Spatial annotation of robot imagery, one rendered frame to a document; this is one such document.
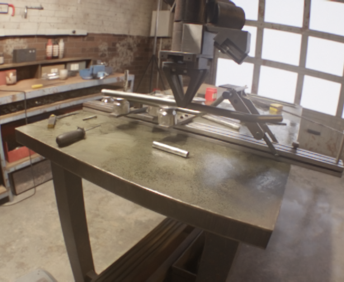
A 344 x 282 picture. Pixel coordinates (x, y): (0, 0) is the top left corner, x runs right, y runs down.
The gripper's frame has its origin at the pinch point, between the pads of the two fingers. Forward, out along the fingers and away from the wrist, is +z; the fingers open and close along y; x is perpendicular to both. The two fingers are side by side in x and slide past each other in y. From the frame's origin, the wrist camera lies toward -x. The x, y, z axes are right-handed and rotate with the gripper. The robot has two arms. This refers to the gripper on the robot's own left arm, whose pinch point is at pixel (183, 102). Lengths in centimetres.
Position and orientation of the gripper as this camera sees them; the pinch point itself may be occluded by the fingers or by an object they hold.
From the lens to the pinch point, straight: 47.3
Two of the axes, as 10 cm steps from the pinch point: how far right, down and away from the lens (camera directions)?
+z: -0.8, 9.4, 3.4
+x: -9.1, -2.1, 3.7
